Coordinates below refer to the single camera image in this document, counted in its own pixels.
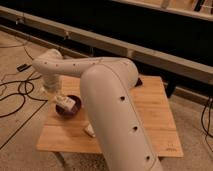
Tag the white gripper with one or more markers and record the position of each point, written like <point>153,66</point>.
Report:
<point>52,86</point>

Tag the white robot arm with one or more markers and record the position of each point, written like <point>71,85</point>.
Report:
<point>105,84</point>

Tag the purple ceramic bowl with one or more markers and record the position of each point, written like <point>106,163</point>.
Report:
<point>70,113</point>

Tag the small black device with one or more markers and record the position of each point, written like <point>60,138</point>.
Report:
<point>23,67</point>

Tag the wooden table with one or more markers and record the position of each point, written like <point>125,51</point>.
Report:
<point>67,134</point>

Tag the white sponge block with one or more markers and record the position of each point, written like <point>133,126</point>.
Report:
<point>89,130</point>

